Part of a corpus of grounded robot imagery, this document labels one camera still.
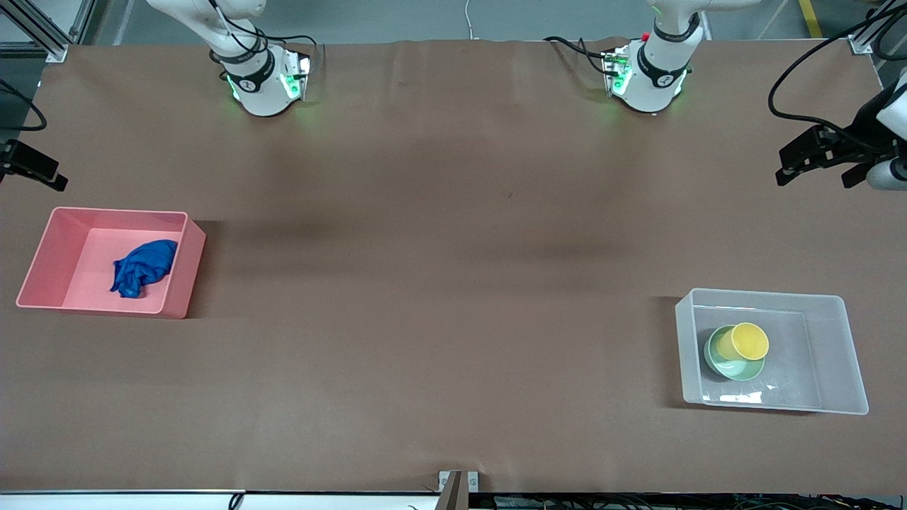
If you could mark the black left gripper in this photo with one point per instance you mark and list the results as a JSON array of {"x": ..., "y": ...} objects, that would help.
[{"x": 855, "y": 142}]

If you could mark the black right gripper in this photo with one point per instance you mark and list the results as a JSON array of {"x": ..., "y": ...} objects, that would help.
[{"x": 27, "y": 161}]

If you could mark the blue cloth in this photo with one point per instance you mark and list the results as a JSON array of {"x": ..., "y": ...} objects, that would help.
[{"x": 145, "y": 268}]

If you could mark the yellow cup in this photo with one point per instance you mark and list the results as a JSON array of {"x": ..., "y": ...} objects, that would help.
[{"x": 747, "y": 341}]

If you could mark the pale green bowl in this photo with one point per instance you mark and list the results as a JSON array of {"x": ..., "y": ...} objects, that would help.
[{"x": 737, "y": 370}]

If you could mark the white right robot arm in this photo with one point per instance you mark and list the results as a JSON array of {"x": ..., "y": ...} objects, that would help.
[{"x": 258, "y": 85}]

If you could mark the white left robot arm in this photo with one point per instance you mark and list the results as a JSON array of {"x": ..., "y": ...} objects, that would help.
[{"x": 662, "y": 71}]

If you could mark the pink plastic box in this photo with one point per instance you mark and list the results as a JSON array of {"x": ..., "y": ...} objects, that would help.
[{"x": 85, "y": 280}]

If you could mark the clear plastic box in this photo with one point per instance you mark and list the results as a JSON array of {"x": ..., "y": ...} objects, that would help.
[{"x": 815, "y": 354}]

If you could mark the brown table cover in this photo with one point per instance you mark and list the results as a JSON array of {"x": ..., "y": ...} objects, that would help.
[{"x": 439, "y": 319}]

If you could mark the aluminium frame post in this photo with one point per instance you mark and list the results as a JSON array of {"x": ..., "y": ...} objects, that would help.
[
  {"x": 42, "y": 35},
  {"x": 861, "y": 44}
]

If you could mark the metal table edge bracket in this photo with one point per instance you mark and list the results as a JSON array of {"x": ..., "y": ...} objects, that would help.
[{"x": 457, "y": 489}]

